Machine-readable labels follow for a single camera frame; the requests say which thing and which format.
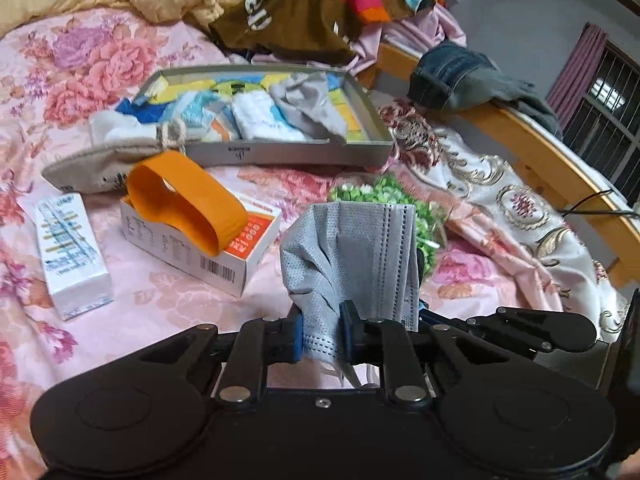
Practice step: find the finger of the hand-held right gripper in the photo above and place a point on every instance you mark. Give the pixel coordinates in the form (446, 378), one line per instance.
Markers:
(550, 332)

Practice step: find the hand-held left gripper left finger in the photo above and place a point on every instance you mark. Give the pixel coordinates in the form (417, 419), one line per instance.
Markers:
(296, 335)

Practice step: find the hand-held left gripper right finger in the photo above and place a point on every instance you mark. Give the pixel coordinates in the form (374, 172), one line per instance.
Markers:
(350, 332)

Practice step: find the grey face mask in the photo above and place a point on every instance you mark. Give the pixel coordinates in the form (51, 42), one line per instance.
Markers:
(350, 260)

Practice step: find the grey cardboard tray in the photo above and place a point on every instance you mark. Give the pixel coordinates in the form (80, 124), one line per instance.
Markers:
(300, 152)

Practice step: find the white towel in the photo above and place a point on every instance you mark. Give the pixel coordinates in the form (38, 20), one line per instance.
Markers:
(257, 115)

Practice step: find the striped pastel cloth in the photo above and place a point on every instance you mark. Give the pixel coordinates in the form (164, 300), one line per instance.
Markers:
(197, 110)

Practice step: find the white cloth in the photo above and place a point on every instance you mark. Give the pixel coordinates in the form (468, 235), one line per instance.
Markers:
(120, 130)

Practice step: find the orange and white box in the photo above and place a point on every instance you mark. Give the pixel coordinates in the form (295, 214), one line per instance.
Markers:
(250, 247)

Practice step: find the bag of green beads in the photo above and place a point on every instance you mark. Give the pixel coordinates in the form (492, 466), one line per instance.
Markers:
(380, 190)

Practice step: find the pink floral bedsheet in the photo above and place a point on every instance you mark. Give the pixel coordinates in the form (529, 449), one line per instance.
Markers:
(150, 280)

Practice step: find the yellow cartoon towel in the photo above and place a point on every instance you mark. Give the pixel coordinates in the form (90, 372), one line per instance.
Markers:
(345, 105)

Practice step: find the white box blue print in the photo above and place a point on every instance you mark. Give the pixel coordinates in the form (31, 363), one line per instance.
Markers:
(70, 260)

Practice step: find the pink curtain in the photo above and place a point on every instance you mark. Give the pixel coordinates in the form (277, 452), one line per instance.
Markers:
(575, 70)

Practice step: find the blue jeans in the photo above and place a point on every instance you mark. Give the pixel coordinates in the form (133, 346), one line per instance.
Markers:
(450, 80)

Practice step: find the brown colourful shirt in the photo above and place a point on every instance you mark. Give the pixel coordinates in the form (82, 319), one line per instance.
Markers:
(300, 20)

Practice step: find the pink cloth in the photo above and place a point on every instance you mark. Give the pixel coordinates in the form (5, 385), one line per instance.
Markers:
(440, 30)

